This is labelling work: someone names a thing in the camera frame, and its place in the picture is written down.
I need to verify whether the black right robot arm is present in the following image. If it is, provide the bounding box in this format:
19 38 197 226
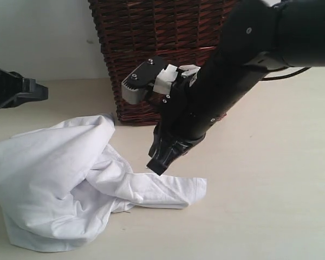
147 1 325 174

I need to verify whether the dark brown wicker basket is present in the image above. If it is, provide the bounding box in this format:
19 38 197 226
89 0 236 126

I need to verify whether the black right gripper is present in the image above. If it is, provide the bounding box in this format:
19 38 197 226
146 66 228 176

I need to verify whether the white t-shirt red lettering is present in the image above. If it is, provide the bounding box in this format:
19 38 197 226
0 115 206 252

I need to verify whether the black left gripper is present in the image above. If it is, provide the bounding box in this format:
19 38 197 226
0 68 49 109

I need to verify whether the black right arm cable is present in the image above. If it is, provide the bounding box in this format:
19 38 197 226
259 66 311 82

